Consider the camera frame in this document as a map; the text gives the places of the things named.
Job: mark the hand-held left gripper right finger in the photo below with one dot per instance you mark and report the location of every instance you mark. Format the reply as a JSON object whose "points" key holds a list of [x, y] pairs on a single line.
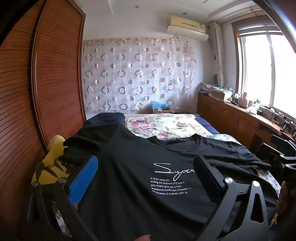
{"points": [[207, 179]]}

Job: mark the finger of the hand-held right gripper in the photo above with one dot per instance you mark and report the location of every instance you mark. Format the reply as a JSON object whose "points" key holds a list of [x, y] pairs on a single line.
{"points": [[283, 141], [272, 151]]}

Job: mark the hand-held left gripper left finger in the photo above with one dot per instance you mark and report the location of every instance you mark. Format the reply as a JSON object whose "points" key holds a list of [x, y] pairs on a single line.
{"points": [[84, 178]]}

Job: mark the black printed t-shirt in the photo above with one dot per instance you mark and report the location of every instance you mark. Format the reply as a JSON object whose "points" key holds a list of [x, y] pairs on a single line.
{"points": [[143, 162]]}

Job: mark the person's left hand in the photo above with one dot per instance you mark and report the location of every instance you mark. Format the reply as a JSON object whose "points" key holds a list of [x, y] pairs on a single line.
{"points": [[142, 238]]}

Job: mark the blue floral bedsheet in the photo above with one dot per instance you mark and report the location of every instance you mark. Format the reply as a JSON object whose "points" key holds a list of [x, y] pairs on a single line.
{"points": [[270, 183]]}

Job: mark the yellow plush toy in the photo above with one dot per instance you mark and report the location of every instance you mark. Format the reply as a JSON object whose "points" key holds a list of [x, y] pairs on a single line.
{"points": [[54, 150]]}

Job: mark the white plastic bag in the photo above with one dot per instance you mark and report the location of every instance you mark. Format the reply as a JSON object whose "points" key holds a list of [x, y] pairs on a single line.
{"points": [[251, 110]]}

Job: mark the blue blanket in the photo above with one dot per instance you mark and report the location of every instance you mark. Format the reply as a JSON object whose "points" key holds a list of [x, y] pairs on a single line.
{"points": [[208, 126]]}

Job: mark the long wooden cabinet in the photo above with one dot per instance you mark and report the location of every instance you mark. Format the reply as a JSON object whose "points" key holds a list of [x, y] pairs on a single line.
{"points": [[231, 118]]}

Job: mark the pink bag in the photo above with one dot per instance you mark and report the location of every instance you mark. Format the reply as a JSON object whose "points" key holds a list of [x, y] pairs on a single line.
{"points": [[242, 100]]}

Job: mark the navy folded garment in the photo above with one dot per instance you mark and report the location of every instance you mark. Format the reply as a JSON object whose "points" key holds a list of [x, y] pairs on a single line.
{"points": [[104, 120]]}

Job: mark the pink floral quilt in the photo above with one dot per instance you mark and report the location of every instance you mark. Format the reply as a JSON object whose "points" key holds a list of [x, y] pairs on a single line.
{"points": [[157, 125]]}

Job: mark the wooden-framed window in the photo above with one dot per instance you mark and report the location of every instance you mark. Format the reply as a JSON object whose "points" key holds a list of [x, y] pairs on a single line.
{"points": [[259, 69]]}

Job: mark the flat cardboard box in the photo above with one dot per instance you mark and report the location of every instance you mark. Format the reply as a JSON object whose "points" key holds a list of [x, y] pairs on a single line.
{"points": [[218, 94]]}

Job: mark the small cardboard box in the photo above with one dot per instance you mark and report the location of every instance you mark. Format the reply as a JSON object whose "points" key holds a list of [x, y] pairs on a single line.
{"points": [[163, 110]]}

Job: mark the light blue cloth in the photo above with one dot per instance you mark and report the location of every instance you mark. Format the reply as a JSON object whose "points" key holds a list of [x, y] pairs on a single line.
{"points": [[158, 105]]}

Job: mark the stack of magazines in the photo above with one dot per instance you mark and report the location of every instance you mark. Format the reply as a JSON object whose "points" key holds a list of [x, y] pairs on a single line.
{"points": [[205, 88]]}

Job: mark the tied-back window curtain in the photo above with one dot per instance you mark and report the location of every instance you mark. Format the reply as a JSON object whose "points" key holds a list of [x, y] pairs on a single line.
{"points": [[217, 53]]}

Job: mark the sheer circle-pattern curtain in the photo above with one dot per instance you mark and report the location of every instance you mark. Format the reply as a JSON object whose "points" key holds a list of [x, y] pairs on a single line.
{"points": [[138, 69]]}

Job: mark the white air conditioner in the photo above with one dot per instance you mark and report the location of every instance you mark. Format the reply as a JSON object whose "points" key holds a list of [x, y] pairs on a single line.
{"points": [[185, 33]]}

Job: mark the beige air conditioner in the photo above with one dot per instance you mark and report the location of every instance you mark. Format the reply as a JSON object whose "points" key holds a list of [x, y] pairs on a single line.
{"points": [[187, 23]]}

